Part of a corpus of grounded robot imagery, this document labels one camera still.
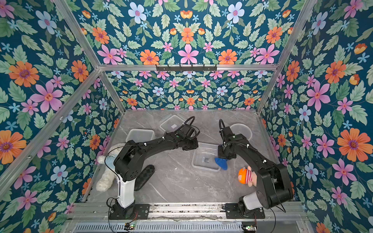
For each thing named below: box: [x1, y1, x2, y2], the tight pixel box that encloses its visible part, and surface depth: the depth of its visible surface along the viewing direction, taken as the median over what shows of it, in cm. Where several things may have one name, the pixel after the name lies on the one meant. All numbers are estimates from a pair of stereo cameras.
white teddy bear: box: [95, 142, 127, 192], surface depth 79 cm
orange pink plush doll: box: [237, 165, 258, 187], surface depth 81 cm
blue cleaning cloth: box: [214, 157, 229, 171], surface depth 84 cm
